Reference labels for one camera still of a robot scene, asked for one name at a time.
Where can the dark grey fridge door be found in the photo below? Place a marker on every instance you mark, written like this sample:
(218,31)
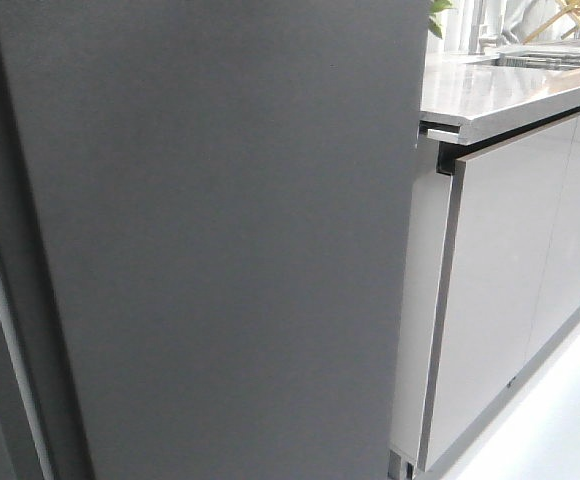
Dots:
(203,216)

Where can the grey kitchen counter cabinet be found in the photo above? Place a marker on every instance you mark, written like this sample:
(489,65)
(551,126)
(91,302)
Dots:
(492,279)

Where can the steel sink faucet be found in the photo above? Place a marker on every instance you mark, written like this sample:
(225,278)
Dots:
(487,26)

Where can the green plant leaves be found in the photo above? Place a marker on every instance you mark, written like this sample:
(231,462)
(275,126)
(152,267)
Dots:
(436,8)

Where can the stainless steel sink basin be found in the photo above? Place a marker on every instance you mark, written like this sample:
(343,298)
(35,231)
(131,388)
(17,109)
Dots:
(531,59)

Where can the white paper towel roll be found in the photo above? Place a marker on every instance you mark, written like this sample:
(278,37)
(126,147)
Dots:
(522,17)

